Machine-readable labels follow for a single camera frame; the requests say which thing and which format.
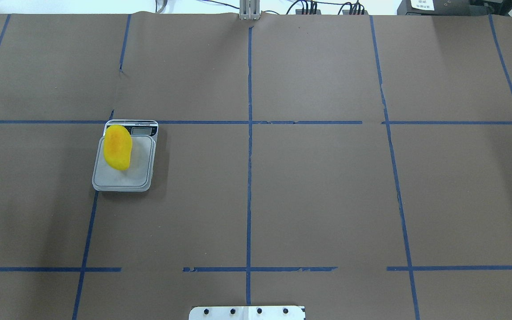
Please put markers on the yellow mango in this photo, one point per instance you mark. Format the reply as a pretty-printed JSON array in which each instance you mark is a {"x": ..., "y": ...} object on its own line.
[{"x": 117, "y": 147}]

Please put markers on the silver electronic kitchen scale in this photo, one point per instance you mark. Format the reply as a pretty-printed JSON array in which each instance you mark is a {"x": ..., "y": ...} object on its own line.
[{"x": 138, "y": 177}]

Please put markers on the orange circuit board far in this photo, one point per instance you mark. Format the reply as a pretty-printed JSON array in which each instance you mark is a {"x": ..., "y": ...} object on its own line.
[{"x": 308, "y": 8}]

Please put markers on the orange circuit board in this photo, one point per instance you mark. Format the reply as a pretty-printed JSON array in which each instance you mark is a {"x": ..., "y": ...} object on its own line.
[
  {"x": 352, "y": 9},
  {"x": 308, "y": 8}
]

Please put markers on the orange circuit board near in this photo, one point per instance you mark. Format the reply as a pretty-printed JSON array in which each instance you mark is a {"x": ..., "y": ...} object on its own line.
[{"x": 352, "y": 9}]

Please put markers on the black computer box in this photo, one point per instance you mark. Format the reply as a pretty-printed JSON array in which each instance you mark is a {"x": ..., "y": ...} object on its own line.
[{"x": 434, "y": 8}]

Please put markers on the aluminium frame post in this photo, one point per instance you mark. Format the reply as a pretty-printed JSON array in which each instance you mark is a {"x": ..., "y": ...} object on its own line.
[{"x": 249, "y": 10}]

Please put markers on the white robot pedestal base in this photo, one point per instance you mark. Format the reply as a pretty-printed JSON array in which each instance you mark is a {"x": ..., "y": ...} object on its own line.
[{"x": 271, "y": 312}]

